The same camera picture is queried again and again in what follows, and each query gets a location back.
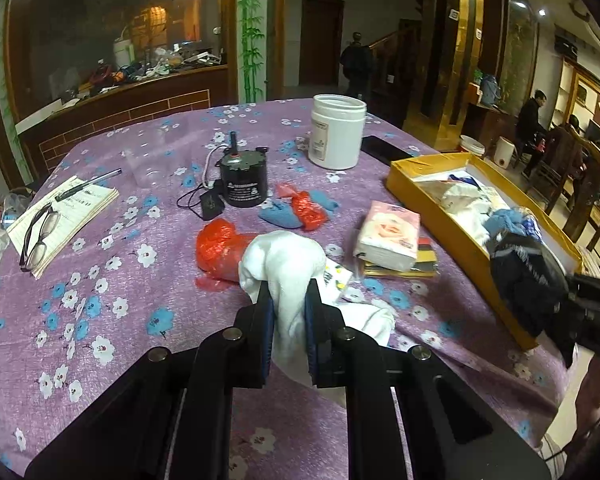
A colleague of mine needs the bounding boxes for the person's right forearm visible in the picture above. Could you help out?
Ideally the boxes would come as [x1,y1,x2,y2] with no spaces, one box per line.
[572,352,600,453]

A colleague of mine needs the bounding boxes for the white dotted sock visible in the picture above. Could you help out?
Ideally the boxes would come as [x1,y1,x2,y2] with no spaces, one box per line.
[324,257,354,306]

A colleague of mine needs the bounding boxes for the black motor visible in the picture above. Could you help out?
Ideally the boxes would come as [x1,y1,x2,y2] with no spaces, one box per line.
[219,131,270,208]

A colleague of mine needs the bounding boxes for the white packet red label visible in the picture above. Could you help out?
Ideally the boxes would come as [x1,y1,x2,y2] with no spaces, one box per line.
[437,180,486,212]

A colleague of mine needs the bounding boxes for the motor power cable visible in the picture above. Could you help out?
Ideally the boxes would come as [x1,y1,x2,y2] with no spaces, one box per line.
[176,145,226,211]

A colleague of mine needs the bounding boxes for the golden pillar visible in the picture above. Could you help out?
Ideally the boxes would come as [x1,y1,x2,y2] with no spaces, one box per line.
[402,0,506,146]

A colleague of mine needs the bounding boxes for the small red plastic bag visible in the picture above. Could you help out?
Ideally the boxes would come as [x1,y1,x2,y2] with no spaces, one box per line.
[275,182,328,231]

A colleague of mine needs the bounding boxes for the wooden counter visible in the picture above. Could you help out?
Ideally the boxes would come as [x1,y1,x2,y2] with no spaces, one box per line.
[0,60,231,188]

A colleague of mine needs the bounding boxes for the brown wooden door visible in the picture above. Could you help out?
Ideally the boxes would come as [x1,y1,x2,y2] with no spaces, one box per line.
[300,0,346,88]

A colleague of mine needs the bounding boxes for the red white paint bucket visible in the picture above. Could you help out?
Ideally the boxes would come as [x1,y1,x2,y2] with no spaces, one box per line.
[459,134,487,157]

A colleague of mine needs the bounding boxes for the black phone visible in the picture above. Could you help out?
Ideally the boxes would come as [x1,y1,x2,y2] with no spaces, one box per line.
[361,135,416,166]

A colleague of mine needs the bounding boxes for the black power adapter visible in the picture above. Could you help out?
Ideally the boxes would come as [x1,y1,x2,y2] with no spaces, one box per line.
[197,182,226,221]

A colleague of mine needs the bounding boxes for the pink tissue pack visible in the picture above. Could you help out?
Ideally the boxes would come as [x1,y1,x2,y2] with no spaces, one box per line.
[354,201,422,273]

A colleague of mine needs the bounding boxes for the black frame glasses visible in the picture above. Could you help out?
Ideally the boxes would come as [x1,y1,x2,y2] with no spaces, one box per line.
[19,205,61,272]

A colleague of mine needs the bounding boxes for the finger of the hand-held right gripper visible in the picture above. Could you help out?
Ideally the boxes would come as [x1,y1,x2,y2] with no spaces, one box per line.
[564,272,595,307]

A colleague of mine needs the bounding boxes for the black printed packet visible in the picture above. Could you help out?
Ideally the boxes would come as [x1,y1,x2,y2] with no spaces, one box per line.
[489,232,588,368]

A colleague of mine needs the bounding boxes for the white plastic jar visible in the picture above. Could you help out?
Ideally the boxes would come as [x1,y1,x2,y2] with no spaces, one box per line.
[307,94,368,171]

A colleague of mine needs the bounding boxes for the black speaker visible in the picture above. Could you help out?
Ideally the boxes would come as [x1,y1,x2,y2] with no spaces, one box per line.
[555,35,581,58]

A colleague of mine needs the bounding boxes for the black pen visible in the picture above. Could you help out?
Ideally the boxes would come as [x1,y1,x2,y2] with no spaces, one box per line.
[54,168,123,202]

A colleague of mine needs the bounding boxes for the yellow red cloth pack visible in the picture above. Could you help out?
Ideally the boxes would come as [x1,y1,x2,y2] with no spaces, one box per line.
[357,237,441,278]

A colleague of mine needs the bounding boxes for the paper notebook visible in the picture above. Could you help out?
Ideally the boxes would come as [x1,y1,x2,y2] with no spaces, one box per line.
[6,176,121,280]

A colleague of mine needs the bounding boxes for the white plastic bin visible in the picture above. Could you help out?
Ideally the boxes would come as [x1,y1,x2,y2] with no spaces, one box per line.
[494,136,518,168]

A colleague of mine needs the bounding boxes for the yellow box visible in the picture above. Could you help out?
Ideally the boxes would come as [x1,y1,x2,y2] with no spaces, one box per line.
[385,152,583,351]

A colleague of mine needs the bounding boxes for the bamboo wall decal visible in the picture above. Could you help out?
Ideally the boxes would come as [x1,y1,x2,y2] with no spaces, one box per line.
[236,0,271,103]

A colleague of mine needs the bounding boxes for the blue bag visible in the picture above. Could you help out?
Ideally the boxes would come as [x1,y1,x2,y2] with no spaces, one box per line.
[477,72,503,108]

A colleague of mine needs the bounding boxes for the purple floral tablecloth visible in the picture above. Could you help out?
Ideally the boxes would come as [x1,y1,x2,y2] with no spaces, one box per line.
[0,97,581,480]

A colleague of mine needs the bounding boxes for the blue fluffy cloth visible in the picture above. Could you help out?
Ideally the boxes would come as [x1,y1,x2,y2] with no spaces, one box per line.
[482,209,528,241]

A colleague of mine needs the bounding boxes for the counter clutter pile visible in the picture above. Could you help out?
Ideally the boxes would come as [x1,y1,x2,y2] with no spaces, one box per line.
[75,42,227,97]

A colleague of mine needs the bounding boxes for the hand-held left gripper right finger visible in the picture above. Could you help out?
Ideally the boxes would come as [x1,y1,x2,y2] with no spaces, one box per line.
[302,277,551,480]

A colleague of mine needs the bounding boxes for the white kettle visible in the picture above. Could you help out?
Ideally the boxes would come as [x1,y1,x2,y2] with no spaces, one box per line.
[112,37,137,68]

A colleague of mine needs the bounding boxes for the wooden chair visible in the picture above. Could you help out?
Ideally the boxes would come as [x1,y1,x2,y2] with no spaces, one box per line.
[562,135,600,281]

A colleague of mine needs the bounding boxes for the wooden cabinet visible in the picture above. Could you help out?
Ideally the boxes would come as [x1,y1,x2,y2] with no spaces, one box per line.
[462,102,518,148]

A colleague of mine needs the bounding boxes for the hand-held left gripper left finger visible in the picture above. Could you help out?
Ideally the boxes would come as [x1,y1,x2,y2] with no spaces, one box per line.
[25,280,277,480]

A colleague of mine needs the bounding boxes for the framed landscape painting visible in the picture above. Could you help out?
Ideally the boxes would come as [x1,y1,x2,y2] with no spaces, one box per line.
[500,0,538,106]

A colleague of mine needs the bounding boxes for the wooden staircase railing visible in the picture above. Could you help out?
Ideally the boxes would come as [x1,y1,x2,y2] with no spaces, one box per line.
[367,19,423,111]

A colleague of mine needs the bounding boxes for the blue tissue pack clear wrap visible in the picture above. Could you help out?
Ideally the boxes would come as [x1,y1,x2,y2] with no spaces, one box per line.
[520,212,548,246]

